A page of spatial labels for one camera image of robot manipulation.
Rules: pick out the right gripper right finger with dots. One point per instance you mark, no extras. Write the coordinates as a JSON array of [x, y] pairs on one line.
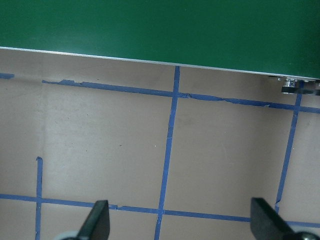
[[266, 224]]

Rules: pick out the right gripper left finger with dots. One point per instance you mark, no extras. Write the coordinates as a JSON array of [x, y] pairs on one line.
[[97, 224]]

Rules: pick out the green conveyor belt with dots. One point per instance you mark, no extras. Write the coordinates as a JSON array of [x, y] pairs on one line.
[[264, 36]]

